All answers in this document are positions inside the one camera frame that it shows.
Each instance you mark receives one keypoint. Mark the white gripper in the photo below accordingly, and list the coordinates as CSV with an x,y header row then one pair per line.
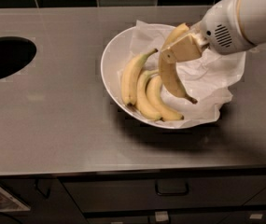
x,y
221,27

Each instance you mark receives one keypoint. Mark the yellow banana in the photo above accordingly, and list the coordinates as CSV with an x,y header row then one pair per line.
x,y
143,105
130,76
153,93
167,71

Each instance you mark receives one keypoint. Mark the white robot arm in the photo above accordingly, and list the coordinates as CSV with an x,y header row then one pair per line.
x,y
252,19

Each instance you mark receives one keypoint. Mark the white ceramic bowl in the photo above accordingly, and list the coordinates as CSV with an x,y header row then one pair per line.
x,y
140,38

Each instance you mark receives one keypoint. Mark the crumpled white paper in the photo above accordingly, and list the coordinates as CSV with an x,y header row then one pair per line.
x,y
219,72

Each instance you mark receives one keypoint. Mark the dark centre drawer front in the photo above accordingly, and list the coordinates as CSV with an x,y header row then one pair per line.
x,y
137,195

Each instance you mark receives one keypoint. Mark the white label on lower drawer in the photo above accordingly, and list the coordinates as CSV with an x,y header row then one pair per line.
x,y
162,216

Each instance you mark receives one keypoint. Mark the white label at right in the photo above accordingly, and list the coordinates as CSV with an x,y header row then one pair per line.
x,y
256,216

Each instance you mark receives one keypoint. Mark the black round sink hole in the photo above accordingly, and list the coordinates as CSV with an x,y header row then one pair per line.
x,y
15,53

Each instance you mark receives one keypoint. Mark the dark left cabinet door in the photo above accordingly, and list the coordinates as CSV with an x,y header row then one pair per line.
x,y
59,208

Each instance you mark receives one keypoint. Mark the black centre drawer handle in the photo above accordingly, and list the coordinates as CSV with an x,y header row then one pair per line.
x,y
168,188

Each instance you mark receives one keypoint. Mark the black left door handle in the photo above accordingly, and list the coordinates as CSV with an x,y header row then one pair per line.
x,y
43,187

